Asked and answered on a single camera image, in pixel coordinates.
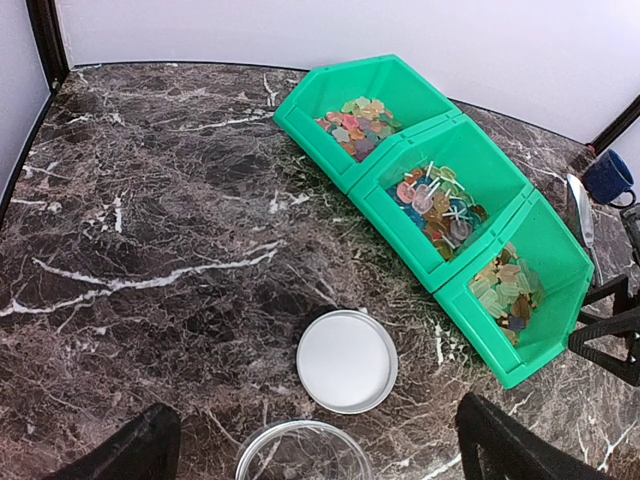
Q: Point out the green three-compartment candy bin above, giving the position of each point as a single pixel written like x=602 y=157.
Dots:
x=434 y=129

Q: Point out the yellow-green gummy candies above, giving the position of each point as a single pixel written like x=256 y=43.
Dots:
x=510 y=291

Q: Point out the dark blue mug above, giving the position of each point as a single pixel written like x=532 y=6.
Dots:
x=610 y=182

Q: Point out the lollipop candies pile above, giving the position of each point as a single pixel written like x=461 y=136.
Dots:
x=441 y=207

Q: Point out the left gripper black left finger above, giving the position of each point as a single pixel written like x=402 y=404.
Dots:
x=147 y=447

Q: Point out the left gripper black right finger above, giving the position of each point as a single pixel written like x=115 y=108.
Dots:
x=493 y=445

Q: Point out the white round lid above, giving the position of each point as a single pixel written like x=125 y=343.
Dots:
x=347 y=362

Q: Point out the silver metal scoop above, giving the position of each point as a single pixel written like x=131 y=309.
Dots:
x=583 y=210

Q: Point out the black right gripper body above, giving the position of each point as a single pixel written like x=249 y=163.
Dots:
x=630 y=218

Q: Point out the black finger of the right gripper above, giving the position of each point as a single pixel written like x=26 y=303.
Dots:
x=616 y=287
x=611 y=343

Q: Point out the red-orange gummy candies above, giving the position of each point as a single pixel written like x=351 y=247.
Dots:
x=360 y=126

